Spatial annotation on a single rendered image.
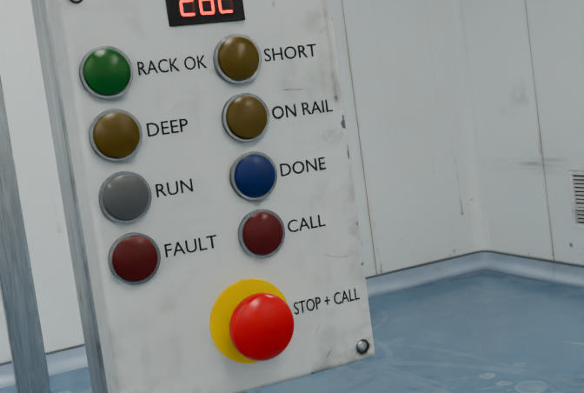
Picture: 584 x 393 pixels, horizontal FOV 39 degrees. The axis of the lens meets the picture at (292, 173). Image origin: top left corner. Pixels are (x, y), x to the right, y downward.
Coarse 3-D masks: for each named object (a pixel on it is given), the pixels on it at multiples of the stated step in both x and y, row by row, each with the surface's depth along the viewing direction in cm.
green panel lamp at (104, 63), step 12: (96, 60) 46; (108, 60) 46; (120, 60) 46; (84, 72) 46; (96, 72) 46; (108, 72) 46; (120, 72) 46; (96, 84) 46; (108, 84) 46; (120, 84) 46
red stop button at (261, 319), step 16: (240, 304) 48; (256, 304) 48; (272, 304) 48; (240, 320) 48; (256, 320) 48; (272, 320) 48; (288, 320) 49; (240, 336) 48; (256, 336) 48; (272, 336) 48; (288, 336) 49; (240, 352) 48; (256, 352) 48; (272, 352) 48
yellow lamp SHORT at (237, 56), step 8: (232, 40) 49; (240, 40) 49; (248, 40) 50; (224, 48) 49; (232, 48) 49; (240, 48) 49; (248, 48) 49; (224, 56) 49; (232, 56) 49; (240, 56) 49; (248, 56) 49; (256, 56) 50; (224, 64) 49; (232, 64) 49; (240, 64) 49; (248, 64) 49; (256, 64) 50; (224, 72) 49; (232, 72) 49; (240, 72) 49; (248, 72) 50; (240, 80) 50
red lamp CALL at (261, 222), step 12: (252, 216) 50; (264, 216) 50; (252, 228) 50; (264, 228) 50; (276, 228) 50; (252, 240) 50; (264, 240) 50; (276, 240) 50; (252, 252) 50; (264, 252) 50
